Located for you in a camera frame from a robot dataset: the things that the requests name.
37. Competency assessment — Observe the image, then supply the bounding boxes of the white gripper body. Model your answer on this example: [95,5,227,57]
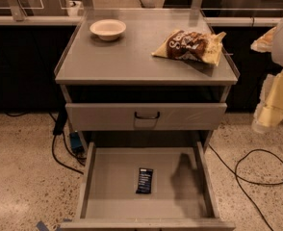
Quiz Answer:
[260,70,283,111]

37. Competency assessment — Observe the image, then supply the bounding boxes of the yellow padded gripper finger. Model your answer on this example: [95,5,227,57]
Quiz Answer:
[251,104,283,134]
[250,27,276,53]

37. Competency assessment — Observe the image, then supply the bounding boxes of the dark blue rxbar wrapper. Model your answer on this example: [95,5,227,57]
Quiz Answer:
[136,167,153,194]

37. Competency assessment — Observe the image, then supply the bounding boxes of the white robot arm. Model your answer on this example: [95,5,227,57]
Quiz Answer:
[250,18,283,134]

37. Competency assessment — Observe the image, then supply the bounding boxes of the open grey middle drawer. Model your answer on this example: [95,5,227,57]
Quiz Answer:
[61,142,235,231]

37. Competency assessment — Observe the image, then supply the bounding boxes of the closed grey top drawer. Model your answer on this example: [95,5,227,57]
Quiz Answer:
[65,103,227,131]

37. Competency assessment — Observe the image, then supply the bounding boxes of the dark background counter cabinets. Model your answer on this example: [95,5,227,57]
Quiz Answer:
[0,25,282,113]

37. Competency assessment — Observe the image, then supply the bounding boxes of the yellow brown chip bag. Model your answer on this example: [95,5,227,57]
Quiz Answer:
[152,30,226,66]

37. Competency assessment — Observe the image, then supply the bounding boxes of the white paper bowl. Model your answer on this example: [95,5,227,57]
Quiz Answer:
[90,19,126,41]

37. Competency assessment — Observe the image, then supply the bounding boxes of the blue power adapter box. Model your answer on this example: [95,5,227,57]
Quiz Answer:
[69,132,84,153]

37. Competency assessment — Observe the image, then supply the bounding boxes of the blue tape on floor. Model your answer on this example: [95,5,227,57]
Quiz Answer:
[35,218,72,231]

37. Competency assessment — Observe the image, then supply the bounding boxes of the black floor cable right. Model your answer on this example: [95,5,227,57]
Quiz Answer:
[208,143,283,231]

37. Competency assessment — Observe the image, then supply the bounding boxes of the black floor cable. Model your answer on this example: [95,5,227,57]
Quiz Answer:
[4,111,88,175]
[208,143,283,231]

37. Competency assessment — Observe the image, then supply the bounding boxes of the black drawer handle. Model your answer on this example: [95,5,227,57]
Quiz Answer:
[134,112,161,120]

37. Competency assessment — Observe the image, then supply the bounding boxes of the grey cabinet counter frame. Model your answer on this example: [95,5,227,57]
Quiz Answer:
[56,9,239,144]

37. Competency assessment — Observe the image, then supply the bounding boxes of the black floor cable left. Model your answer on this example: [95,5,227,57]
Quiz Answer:
[4,111,88,175]

